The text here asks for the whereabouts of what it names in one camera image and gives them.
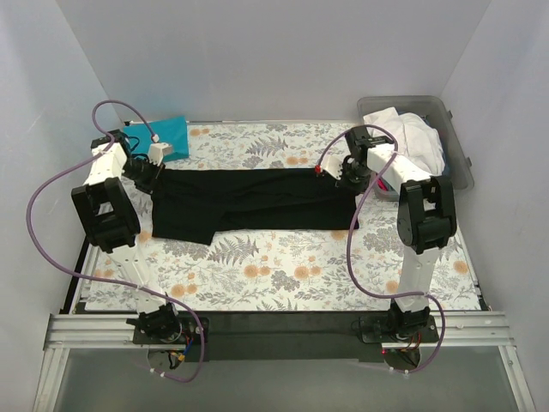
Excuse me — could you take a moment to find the black t shirt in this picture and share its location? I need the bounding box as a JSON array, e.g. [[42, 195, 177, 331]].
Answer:
[[151, 168, 358, 245]]

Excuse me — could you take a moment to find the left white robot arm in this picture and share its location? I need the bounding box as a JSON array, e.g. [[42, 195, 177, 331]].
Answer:
[[71, 130, 183, 343]]

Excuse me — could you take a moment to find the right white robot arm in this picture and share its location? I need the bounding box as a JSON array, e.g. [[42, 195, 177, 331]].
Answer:
[[340, 125, 457, 342]]

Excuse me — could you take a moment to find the folded teal t shirt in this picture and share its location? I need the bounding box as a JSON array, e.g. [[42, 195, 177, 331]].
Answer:
[[123, 116, 189, 161]]

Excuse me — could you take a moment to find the white t shirt in bin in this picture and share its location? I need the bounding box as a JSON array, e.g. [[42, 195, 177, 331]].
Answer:
[[362, 106, 445, 177]]

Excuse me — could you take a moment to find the clear plastic bin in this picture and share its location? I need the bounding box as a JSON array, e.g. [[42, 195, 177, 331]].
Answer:
[[357, 95, 474, 196]]

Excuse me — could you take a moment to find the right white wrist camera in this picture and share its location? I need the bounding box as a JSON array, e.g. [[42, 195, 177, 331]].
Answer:
[[314, 154, 343, 180]]

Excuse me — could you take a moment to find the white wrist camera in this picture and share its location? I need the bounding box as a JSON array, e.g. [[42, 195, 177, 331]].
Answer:
[[314, 154, 343, 180], [148, 142, 173, 166]]

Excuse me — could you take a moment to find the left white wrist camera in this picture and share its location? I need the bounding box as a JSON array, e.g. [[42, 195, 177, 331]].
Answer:
[[148, 142, 173, 166]]

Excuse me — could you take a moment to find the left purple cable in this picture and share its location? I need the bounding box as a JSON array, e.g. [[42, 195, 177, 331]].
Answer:
[[25, 99, 206, 384]]

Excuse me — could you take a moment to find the purple cable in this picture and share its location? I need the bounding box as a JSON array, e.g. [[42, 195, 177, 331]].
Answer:
[[25, 99, 206, 384], [315, 124, 447, 377]]

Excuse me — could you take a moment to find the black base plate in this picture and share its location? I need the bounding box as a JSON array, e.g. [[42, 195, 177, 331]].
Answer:
[[132, 311, 439, 362]]

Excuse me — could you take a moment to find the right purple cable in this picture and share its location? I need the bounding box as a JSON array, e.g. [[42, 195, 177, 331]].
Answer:
[[315, 124, 447, 377]]

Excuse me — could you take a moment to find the aluminium frame rail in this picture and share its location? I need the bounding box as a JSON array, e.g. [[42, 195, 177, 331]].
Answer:
[[33, 311, 535, 411]]

